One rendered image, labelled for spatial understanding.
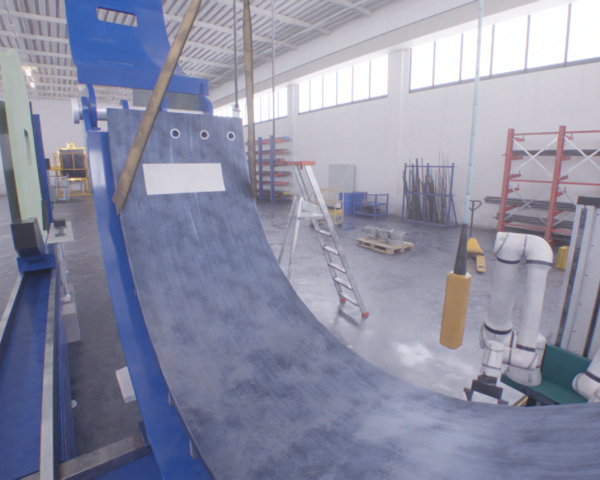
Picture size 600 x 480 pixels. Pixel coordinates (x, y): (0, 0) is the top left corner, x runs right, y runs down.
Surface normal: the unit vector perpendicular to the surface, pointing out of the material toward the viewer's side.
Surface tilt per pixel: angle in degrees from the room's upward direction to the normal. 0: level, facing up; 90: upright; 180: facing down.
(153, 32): 59
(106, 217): 65
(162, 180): 75
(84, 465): 0
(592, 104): 90
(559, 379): 90
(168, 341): 25
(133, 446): 0
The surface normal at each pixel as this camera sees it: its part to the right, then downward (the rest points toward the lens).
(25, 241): 0.60, 0.16
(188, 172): 0.58, -0.08
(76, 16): 0.51, -0.36
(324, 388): 0.05, -0.96
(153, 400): 0.23, -0.84
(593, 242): -0.86, 0.11
